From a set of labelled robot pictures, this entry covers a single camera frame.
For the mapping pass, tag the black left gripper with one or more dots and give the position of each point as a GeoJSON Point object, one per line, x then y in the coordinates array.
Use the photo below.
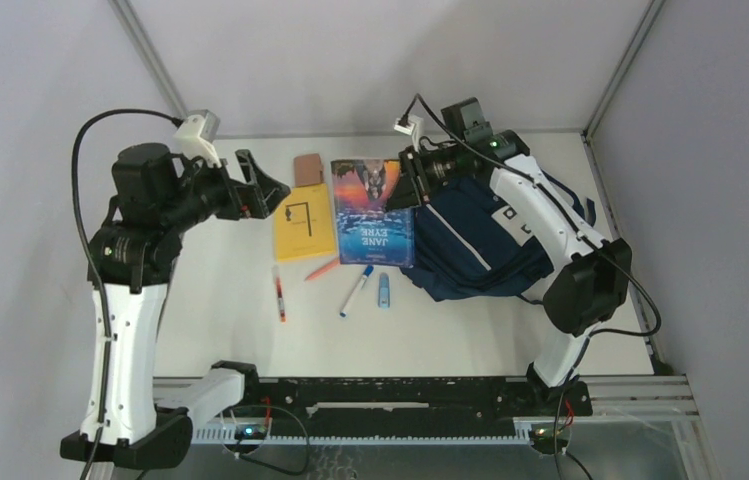
{"type": "Point", "coordinates": [254, 199]}

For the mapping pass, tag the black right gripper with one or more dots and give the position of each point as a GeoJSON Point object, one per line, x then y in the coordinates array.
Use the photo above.
{"type": "Point", "coordinates": [414, 190]}

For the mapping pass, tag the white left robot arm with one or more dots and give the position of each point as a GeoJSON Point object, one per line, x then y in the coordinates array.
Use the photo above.
{"type": "Point", "coordinates": [131, 270]}

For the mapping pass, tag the orange pen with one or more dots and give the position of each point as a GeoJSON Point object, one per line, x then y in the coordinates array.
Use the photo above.
{"type": "Point", "coordinates": [323, 269]}

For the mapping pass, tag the white marker blue cap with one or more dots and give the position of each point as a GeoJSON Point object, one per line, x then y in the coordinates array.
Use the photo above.
{"type": "Point", "coordinates": [358, 286]}

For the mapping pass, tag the black mounting rail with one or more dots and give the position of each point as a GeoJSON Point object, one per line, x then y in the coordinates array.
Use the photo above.
{"type": "Point", "coordinates": [406, 408]}

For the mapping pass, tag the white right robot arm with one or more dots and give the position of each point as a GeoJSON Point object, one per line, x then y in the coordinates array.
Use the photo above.
{"type": "Point", "coordinates": [590, 272]}

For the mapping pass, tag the Jane Eyre blue book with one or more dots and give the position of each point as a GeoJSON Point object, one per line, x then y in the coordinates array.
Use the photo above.
{"type": "Point", "coordinates": [367, 233]}

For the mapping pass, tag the yellow paperback book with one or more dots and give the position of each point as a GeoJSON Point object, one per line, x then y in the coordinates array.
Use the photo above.
{"type": "Point", "coordinates": [304, 225]}

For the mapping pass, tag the red and white pen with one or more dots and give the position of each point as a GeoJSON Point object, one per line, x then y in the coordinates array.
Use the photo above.
{"type": "Point", "coordinates": [279, 294]}

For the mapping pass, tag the navy blue student backpack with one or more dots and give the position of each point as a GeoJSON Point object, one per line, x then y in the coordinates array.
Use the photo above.
{"type": "Point", "coordinates": [468, 243]}

